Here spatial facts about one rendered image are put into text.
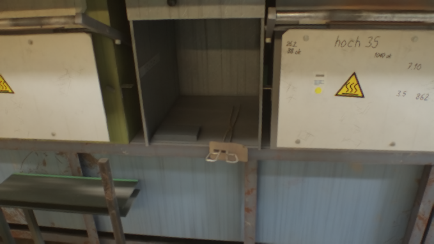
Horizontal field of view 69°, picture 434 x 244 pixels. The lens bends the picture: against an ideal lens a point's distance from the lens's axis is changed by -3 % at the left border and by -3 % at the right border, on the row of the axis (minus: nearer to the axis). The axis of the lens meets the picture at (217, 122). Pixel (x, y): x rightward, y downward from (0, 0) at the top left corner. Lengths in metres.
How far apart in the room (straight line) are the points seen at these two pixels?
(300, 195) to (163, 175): 0.61
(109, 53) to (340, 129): 0.86
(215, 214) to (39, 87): 0.92
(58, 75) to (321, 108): 0.90
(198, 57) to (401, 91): 1.07
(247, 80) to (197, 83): 0.28
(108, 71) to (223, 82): 0.75
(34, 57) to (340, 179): 1.27
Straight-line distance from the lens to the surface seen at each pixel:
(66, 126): 1.32
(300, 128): 1.12
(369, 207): 1.59
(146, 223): 1.71
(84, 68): 1.19
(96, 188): 1.48
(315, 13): 0.91
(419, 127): 1.22
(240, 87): 1.83
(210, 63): 1.80
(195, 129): 1.38
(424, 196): 1.56
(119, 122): 1.35
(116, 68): 1.27
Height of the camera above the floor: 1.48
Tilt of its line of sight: 24 degrees down
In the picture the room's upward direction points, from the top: 2 degrees counter-clockwise
